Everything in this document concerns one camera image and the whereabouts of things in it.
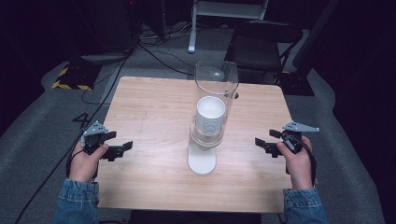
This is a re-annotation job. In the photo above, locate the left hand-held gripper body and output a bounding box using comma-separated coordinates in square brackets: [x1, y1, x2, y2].
[80, 120, 118, 156]

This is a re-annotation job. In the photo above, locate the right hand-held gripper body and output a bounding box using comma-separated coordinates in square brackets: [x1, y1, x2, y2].
[279, 120, 321, 155]

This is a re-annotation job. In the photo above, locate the white paper cup stack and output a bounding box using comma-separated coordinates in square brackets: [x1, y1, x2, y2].
[194, 95, 227, 136]

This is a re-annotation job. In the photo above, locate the clear tube cup dispenser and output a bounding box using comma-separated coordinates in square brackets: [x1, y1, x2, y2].
[187, 60, 240, 176]

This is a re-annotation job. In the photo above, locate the person's left hand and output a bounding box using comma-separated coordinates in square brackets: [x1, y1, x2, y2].
[67, 143, 110, 184]

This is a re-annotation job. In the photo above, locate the person's right hand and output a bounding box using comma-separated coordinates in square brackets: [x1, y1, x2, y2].
[276, 135, 314, 191]

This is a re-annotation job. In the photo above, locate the black yellow striped floor ramp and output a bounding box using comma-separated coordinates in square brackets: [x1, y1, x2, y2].
[50, 63, 103, 91]

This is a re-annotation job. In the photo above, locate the grey round stand base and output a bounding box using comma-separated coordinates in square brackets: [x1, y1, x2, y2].
[79, 51, 129, 65]

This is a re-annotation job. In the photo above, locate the black folding chair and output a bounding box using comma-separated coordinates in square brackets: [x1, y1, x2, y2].
[224, 20, 304, 86]

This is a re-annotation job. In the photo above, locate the dark slanted pole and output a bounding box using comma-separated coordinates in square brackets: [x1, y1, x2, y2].
[292, 0, 341, 70]

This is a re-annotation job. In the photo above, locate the white metal stand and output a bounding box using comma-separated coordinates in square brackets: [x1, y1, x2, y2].
[187, 0, 271, 54]

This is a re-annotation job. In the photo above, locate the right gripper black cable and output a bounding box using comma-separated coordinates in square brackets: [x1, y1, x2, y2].
[285, 135, 318, 188]

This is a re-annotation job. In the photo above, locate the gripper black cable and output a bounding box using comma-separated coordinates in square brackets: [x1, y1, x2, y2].
[285, 135, 318, 188]
[13, 46, 138, 224]

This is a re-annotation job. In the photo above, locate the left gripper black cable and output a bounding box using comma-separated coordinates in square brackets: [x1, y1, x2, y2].
[13, 46, 138, 224]

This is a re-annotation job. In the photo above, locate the thin black floor cable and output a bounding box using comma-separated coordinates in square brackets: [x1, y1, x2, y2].
[80, 61, 123, 105]

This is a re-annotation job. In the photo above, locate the black square base plate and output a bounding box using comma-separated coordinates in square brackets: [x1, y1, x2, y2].
[279, 72, 316, 97]

